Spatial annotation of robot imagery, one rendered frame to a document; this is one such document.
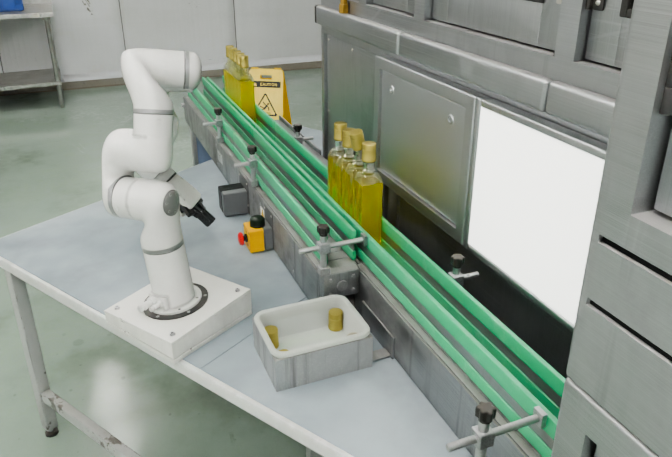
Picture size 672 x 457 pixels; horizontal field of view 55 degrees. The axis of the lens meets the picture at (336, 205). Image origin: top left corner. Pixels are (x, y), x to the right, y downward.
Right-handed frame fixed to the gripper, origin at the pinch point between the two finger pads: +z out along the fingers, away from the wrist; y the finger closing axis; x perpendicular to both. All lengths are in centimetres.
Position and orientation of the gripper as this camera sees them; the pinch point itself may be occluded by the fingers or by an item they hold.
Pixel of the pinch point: (206, 218)
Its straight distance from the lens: 189.1
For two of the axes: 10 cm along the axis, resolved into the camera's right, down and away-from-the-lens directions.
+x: 7.0, -6.1, -3.8
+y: -1.3, 4.1, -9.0
